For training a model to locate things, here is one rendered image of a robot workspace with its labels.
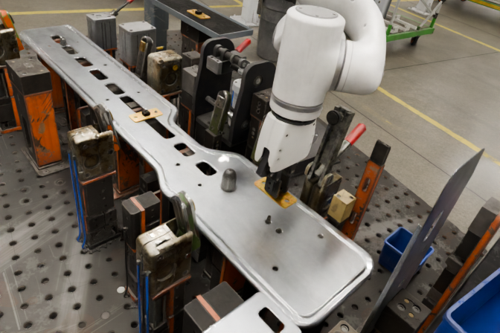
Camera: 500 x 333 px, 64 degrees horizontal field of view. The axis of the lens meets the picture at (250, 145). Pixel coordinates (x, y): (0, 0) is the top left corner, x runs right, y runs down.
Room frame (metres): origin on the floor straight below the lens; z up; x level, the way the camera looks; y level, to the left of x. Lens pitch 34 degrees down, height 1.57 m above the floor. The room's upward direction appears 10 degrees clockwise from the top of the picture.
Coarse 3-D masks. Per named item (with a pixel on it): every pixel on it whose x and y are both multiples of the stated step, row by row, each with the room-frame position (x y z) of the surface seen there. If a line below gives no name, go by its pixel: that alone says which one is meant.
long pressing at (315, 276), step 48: (48, 48) 1.19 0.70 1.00; (96, 48) 1.25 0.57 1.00; (96, 96) 0.94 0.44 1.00; (144, 96) 0.99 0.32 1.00; (144, 144) 0.76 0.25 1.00; (192, 144) 0.79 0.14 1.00; (192, 192) 0.63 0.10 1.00; (240, 192) 0.65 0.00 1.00; (288, 192) 0.67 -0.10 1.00; (240, 240) 0.52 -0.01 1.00; (288, 240) 0.54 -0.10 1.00; (336, 240) 0.56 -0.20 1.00; (288, 288) 0.43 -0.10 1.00; (336, 288) 0.45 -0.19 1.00
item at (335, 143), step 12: (336, 108) 0.70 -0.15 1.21; (336, 120) 0.66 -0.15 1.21; (348, 120) 0.68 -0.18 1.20; (324, 132) 0.70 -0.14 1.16; (336, 132) 0.69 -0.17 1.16; (324, 144) 0.69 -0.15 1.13; (336, 144) 0.67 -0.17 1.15; (324, 156) 0.69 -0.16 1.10; (336, 156) 0.68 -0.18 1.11; (312, 168) 0.68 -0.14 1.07; (324, 168) 0.67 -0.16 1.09
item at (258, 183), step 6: (258, 180) 0.60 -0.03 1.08; (264, 180) 0.60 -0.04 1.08; (258, 186) 0.58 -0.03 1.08; (264, 186) 0.59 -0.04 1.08; (264, 192) 0.57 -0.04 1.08; (282, 192) 0.58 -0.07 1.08; (276, 198) 0.56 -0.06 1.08; (282, 198) 0.56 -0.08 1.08; (288, 198) 0.56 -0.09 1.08; (294, 198) 0.56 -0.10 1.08; (282, 204) 0.54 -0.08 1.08; (288, 204) 0.55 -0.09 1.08
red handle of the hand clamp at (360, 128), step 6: (360, 126) 0.76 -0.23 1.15; (354, 132) 0.75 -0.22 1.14; (360, 132) 0.75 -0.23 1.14; (348, 138) 0.74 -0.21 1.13; (354, 138) 0.74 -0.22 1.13; (342, 144) 0.73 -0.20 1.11; (348, 144) 0.73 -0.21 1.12; (342, 150) 0.72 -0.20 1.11; (318, 168) 0.69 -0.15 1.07; (318, 174) 0.67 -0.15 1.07
